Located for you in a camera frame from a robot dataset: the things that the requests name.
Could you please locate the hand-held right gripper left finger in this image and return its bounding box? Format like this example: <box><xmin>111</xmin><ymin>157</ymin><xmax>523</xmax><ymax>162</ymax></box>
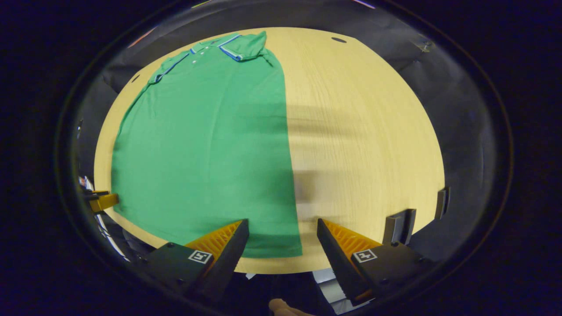
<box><xmin>136</xmin><ymin>219</ymin><xmax>250</xmax><ymax>303</ymax></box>

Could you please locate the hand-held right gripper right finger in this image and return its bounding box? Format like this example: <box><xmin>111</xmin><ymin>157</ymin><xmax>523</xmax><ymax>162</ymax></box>
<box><xmin>317</xmin><ymin>218</ymin><xmax>433</xmax><ymax>308</ymax></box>

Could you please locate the green T-shirt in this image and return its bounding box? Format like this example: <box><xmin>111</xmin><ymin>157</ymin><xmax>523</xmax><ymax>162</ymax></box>
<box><xmin>111</xmin><ymin>30</ymin><xmax>303</xmax><ymax>259</ymax></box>

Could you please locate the dark grey bracket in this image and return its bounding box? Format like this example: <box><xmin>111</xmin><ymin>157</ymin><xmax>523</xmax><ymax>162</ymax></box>
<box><xmin>435</xmin><ymin>187</ymin><xmax>451</xmax><ymax>220</ymax></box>
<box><xmin>383</xmin><ymin>208</ymin><xmax>417</xmax><ymax>246</ymax></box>

